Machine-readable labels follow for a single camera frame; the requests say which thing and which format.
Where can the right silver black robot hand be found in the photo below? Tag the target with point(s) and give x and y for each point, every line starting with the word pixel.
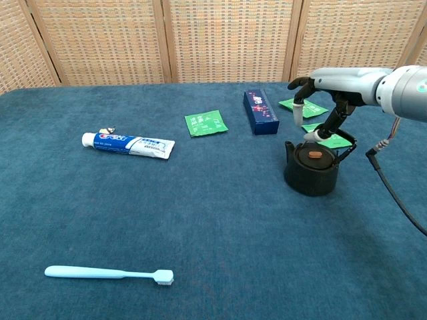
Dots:
pixel 347 83

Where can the black teapot lid brown knob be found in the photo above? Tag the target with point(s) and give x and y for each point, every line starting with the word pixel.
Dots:
pixel 306 157

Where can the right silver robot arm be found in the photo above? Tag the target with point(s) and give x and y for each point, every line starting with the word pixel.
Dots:
pixel 403 91

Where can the black cast iron teapot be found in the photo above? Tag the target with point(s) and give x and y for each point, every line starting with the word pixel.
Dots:
pixel 310 181

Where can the green tea packet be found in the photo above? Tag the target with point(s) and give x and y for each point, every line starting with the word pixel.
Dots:
pixel 337 141
pixel 313 110
pixel 205 123

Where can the dark blue cardboard box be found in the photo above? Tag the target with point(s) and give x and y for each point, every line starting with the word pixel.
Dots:
pixel 262 111

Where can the woven wooden folding screen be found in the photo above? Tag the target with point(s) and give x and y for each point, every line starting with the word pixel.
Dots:
pixel 213 40

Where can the blue table cloth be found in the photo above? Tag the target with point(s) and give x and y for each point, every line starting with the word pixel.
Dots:
pixel 213 216

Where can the blue white toothpaste tube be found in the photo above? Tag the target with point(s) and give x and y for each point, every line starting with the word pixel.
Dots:
pixel 133 144

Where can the light blue toothbrush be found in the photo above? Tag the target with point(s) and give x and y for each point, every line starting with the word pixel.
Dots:
pixel 100 272

